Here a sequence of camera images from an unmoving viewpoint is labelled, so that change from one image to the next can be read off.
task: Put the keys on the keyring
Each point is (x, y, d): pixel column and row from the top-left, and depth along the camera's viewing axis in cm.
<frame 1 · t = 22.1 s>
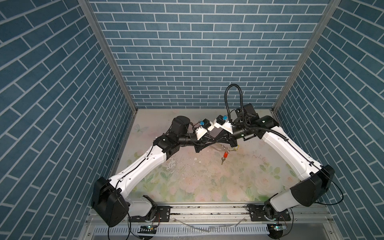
left hand: (214, 140, 69), fingers closed
right hand: (213, 137, 71), fingers closed
key with red tag: (225, 156, 96), on the table
key with yellow tag: (235, 148, 101), on the table

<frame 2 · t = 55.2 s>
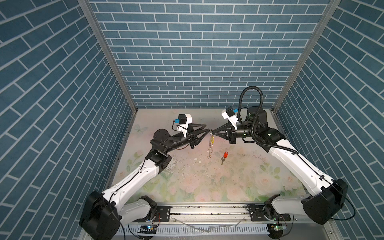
left hand: (206, 130, 63), fingers open
right hand: (212, 131, 66), fingers closed
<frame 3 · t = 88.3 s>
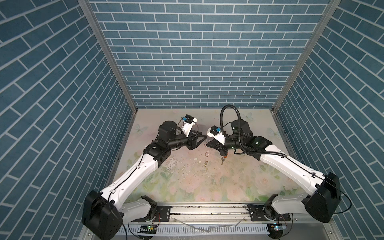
left hand: (204, 136, 70), fingers open
right hand: (206, 142, 73), fingers closed
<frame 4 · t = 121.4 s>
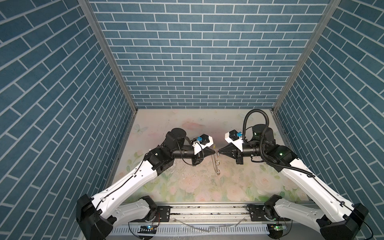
left hand: (213, 152, 64), fingers closed
right hand: (218, 149, 65), fingers closed
